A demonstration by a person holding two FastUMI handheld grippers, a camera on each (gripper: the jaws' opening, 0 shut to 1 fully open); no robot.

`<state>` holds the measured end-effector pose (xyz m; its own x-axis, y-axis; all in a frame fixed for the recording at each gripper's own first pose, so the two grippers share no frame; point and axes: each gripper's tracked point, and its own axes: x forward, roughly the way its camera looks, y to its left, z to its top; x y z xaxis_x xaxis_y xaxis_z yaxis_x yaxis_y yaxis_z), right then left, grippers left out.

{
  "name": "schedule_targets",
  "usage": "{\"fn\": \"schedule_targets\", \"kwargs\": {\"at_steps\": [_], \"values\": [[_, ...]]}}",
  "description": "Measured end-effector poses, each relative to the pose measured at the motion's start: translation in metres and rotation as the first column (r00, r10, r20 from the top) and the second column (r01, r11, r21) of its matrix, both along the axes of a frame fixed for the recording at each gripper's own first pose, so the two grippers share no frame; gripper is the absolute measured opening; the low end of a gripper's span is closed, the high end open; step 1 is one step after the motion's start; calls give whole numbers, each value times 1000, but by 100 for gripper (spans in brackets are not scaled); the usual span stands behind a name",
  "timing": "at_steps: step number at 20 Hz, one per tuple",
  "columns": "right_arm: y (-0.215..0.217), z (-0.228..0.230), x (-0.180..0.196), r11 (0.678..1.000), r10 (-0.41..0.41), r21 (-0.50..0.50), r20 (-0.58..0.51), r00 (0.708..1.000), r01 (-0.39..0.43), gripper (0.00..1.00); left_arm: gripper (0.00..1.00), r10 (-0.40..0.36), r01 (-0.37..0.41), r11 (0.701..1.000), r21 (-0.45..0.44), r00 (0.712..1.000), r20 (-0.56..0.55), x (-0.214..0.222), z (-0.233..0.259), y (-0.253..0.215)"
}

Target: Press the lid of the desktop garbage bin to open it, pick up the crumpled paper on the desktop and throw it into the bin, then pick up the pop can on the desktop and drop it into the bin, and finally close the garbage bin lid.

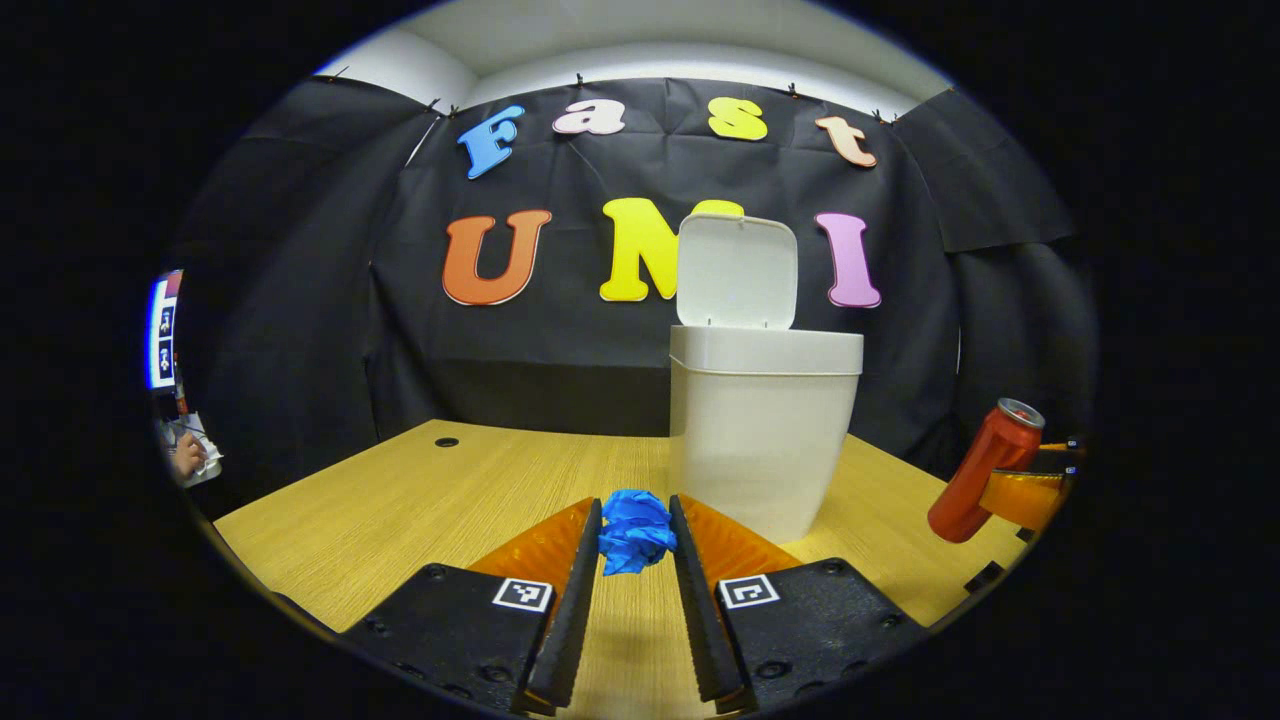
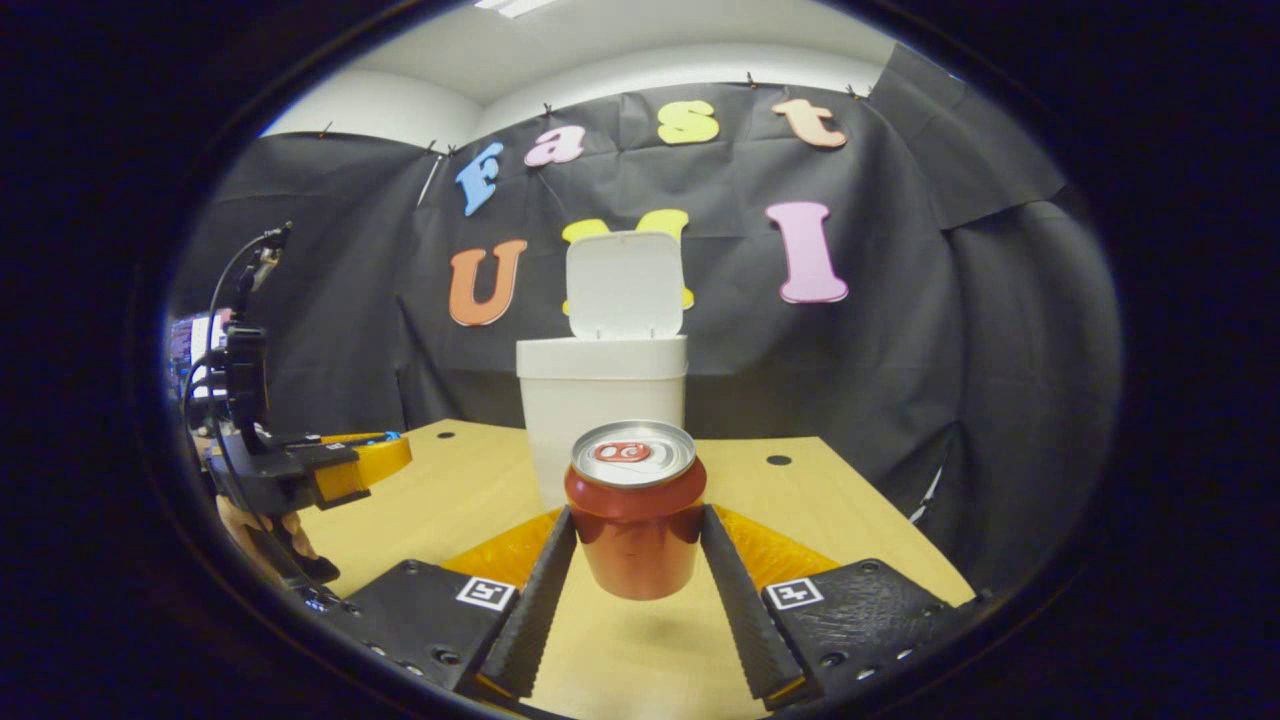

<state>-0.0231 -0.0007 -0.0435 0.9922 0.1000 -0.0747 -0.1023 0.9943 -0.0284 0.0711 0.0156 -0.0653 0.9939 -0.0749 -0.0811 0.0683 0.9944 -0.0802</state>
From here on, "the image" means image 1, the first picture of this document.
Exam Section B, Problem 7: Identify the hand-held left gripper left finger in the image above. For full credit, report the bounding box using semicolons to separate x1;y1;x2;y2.
338;497;605;716

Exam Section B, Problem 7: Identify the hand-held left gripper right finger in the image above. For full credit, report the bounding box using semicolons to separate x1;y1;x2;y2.
667;493;933;717

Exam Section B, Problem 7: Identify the red pop can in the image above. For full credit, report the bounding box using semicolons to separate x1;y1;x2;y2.
927;397;1047;545

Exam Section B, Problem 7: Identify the blue paper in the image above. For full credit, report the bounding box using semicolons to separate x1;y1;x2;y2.
598;489;679;578

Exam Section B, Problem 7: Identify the white desktop garbage bin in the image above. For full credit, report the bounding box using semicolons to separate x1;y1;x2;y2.
668;212;865;546

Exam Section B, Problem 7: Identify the wooden desktop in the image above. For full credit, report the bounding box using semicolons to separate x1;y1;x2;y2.
213;418;1031;720

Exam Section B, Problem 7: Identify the black backdrop cloth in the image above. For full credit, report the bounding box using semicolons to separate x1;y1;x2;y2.
165;75;1101;521

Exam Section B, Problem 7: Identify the white paper sheet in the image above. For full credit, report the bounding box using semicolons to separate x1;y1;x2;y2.
160;412;224;489

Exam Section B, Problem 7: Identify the computer monitor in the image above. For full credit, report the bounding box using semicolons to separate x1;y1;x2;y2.
148;270;185;392

